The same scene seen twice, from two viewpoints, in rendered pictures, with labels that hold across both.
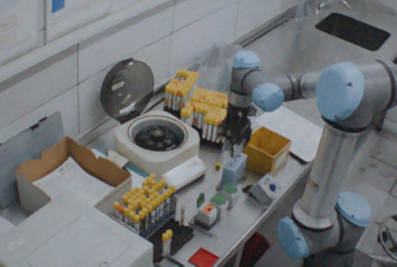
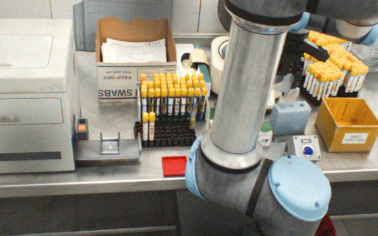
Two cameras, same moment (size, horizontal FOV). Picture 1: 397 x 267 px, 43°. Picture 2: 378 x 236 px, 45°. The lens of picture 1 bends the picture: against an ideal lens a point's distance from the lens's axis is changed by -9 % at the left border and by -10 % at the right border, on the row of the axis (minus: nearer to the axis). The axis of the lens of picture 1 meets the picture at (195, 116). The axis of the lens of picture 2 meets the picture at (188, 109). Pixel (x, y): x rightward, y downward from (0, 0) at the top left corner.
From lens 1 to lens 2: 0.93 m
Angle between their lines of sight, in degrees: 39
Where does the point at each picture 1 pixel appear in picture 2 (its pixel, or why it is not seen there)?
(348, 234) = (265, 209)
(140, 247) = (49, 72)
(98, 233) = (41, 49)
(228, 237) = not seen: hidden behind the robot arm
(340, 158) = (234, 60)
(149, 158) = (215, 64)
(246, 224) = not seen: hidden behind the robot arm
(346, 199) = (295, 166)
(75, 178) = (151, 53)
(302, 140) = not seen: outside the picture
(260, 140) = (358, 115)
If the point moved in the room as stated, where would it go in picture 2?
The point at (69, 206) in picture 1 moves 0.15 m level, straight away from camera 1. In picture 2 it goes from (53, 26) to (95, 7)
